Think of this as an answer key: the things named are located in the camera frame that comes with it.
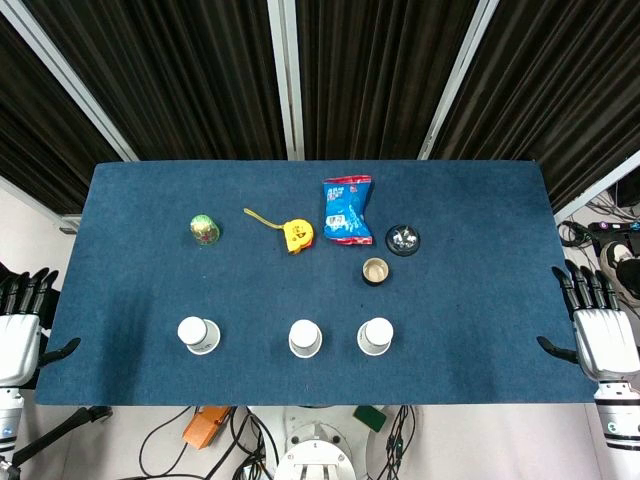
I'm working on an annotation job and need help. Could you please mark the black electronic device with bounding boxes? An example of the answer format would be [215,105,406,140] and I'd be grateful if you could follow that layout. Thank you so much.
[588,219,640,247]

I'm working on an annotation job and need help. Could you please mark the black pleated curtain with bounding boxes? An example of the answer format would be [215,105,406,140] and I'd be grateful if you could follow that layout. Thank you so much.
[0,14,124,216]
[429,0,640,214]

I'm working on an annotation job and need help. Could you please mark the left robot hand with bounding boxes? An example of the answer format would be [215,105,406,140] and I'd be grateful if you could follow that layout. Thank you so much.
[0,267,82,387]

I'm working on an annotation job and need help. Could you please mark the black cable bundle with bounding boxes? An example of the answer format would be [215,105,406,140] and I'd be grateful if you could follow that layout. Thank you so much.
[383,405,420,480]

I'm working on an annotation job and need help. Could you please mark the blue snack bag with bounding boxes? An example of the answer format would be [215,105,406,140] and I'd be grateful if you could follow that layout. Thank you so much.
[322,174,375,247]

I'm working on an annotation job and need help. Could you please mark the chrome call bell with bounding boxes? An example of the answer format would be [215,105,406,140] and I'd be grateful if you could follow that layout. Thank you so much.
[385,224,422,259]

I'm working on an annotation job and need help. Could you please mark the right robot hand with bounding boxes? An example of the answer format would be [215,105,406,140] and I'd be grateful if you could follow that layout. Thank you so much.
[536,259,640,385]

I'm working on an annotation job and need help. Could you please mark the orange box device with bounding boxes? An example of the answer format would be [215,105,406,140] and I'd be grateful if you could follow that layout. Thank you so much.
[182,405,232,450]

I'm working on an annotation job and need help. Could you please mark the blue table cloth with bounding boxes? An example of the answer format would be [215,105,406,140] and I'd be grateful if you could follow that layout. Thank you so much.
[34,159,600,407]

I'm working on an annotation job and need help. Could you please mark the yellow tape measure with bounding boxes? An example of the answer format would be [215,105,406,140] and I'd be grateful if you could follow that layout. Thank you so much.
[243,207,316,256]

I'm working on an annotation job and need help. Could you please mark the black stand leg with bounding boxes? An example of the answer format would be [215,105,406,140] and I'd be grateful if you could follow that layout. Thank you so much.
[9,405,114,469]

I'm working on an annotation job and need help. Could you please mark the white frame post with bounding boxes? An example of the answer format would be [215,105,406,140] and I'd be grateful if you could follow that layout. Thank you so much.
[417,0,501,161]
[0,0,140,162]
[266,0,305,161]

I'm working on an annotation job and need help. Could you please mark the white paper cup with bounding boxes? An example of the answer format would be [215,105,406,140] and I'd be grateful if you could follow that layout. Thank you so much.
[288,318,324,360]
[177,316,222,356]
[356,317,395,357]

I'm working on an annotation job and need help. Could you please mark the green block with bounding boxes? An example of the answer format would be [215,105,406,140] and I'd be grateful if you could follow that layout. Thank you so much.
[353,405,389,432]

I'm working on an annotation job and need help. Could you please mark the small black cup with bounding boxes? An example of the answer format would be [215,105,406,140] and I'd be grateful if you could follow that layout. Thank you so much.
[362,257,392,288]

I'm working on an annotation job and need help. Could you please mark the white robot torso base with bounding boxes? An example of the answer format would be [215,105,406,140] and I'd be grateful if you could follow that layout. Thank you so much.
[273,405,372,480]

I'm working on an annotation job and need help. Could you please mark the white frame rail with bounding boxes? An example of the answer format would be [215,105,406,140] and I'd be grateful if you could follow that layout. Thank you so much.
[553,149,640,225]

